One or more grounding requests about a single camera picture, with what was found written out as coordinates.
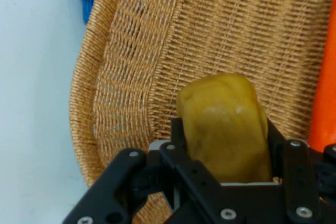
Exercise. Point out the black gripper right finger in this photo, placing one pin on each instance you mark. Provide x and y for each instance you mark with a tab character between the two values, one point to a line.
299	176

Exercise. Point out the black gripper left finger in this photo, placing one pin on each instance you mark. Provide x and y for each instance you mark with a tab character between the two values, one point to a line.
113	182

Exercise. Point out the yellow-brown potato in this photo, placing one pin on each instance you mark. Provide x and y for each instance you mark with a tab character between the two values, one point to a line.
225	134

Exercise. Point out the orange carrot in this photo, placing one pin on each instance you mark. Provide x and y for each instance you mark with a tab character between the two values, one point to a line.
325	90

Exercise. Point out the woven wicker basket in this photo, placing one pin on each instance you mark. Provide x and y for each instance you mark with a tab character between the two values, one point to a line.
210	24

